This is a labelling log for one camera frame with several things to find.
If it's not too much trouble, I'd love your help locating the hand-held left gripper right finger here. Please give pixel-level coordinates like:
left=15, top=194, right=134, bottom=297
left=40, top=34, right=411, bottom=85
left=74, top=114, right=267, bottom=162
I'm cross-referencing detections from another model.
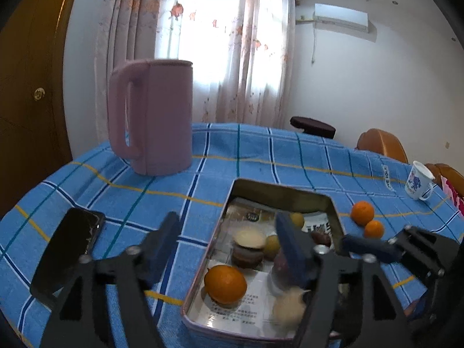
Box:
left=274, top=211, right=412, bottom=348

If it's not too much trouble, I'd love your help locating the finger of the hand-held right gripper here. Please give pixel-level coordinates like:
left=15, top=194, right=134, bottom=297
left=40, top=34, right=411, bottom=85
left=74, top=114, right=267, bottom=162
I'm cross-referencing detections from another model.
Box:
left=339, top=233, right=400, bottom=264

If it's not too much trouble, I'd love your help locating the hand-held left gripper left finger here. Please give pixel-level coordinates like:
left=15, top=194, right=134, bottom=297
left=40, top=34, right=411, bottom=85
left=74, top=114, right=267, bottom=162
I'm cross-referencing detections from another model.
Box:
left=39, top=211, right=181, bottom=348

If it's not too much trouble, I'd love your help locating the small orange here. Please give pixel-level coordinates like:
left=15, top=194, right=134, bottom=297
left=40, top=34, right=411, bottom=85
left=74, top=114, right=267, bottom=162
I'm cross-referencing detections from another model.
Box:
left=363, top=220, right=385, bottom=239

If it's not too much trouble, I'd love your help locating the large orange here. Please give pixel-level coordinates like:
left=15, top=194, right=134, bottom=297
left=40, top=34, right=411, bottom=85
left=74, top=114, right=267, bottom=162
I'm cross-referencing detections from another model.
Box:
left=351, top=201, right=375, bottom=225
left=204, top=265, right=248, bottom=304

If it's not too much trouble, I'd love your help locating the dark brown taro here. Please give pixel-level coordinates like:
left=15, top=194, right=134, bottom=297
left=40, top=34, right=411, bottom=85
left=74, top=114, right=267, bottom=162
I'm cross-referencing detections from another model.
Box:
left=311, top=230, right=332, bottom=249

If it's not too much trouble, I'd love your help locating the brown round pastry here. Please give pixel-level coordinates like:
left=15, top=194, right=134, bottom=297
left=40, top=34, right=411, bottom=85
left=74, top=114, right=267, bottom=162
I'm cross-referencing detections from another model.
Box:
left=231, top=225, right=267, bottom=268

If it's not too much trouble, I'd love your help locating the white round pastry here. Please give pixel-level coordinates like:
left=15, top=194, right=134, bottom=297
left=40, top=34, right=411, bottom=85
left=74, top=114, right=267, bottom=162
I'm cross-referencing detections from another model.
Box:
left=272, top=286, right=309, bottom=329

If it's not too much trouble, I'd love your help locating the pink metal tin box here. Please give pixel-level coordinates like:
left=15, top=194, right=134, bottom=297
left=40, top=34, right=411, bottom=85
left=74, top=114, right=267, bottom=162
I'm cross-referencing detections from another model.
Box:
left=181, top=178, right=347, bottom=341

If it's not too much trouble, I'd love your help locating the printed paper leaflet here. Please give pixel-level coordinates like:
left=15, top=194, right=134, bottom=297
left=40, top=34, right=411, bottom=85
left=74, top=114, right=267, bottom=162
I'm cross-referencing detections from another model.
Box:
left=197, top=197, right=332, bottom=329

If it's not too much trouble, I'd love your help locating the pink patterned cloth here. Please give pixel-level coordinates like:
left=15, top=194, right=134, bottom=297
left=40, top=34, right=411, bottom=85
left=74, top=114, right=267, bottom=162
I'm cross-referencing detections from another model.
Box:
left=444, top=177, right=464, bottom=218

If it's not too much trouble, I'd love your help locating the white mug with blue print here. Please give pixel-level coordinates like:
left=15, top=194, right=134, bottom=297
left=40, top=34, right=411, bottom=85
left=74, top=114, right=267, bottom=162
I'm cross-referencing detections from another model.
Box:
left=404, top=160, right=436, bottom=201

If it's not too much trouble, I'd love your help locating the blue checked tablecloth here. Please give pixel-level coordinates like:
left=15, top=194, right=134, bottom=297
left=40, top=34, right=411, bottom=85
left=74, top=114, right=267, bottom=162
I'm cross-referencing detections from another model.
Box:
left=0, top=122, right=464, bottom=348

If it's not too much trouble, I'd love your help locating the black smartphone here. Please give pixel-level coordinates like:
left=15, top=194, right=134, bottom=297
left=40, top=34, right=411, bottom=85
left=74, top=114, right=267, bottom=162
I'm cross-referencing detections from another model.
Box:
left=30, top=208, right=106, bottom=307

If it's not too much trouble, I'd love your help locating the orange chair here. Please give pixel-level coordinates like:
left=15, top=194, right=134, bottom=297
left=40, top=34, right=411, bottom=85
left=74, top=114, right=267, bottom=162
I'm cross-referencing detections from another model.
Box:
left=357, top=128, right=409, bottom=164

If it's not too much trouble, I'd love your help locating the dark round stool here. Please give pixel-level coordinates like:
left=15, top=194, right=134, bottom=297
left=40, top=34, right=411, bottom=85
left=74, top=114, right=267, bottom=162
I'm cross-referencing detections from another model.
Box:
left=290, top=116, right=336, bottom=139

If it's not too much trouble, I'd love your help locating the pink electric kettle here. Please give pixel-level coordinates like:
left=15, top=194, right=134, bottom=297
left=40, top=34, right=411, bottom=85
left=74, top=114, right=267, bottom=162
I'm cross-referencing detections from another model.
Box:
left=108, top=59, right=193, bottom=177

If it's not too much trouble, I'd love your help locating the wooden door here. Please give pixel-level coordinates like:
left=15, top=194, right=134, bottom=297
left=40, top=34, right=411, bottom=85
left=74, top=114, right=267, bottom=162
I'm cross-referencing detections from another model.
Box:
left=0, top=0, right=80, bottom=218

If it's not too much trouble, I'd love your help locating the sheer floral curtain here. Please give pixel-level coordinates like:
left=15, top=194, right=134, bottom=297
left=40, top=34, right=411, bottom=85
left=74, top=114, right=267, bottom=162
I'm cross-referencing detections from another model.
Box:
left=94, top=0, right=300, bottom=127

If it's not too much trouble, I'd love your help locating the white air conditioner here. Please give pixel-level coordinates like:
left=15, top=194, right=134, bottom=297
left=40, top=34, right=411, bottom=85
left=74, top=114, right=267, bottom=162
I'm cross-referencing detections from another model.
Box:
left=313, top=3, right=369, bottom=33

